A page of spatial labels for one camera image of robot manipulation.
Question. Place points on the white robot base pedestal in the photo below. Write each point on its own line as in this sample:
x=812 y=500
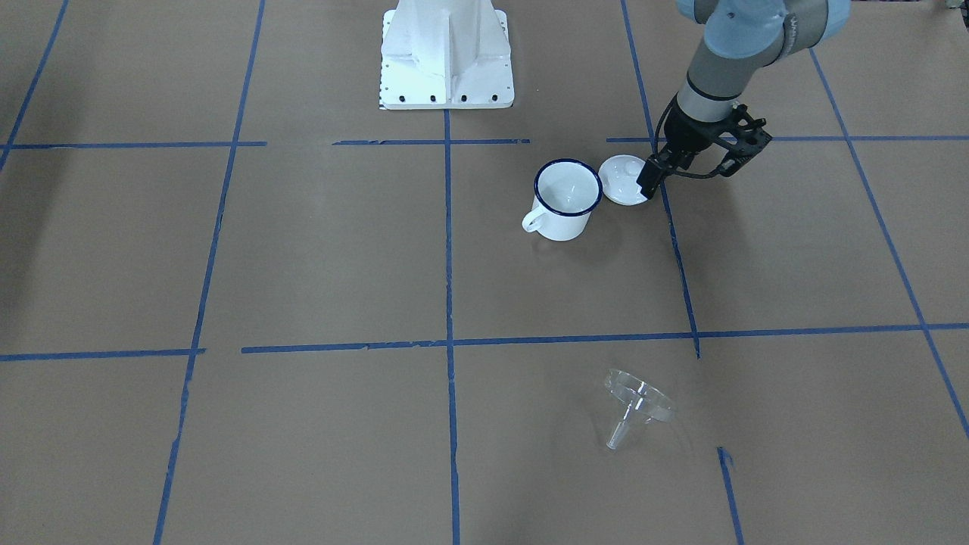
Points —
x=445 y=54

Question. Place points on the white enamel lid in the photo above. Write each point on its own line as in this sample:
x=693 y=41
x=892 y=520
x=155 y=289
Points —
x=619 y=175

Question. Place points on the clear glass funnel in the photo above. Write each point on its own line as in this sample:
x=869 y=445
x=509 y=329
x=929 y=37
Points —
x=640 y=403

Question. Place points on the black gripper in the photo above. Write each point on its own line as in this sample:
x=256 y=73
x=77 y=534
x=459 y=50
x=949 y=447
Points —
x=688 y=136

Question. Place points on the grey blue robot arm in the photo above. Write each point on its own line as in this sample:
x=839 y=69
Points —
x=740 y=38

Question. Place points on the white enamel mug blue rim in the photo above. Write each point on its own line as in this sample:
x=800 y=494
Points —
x=566 y=191

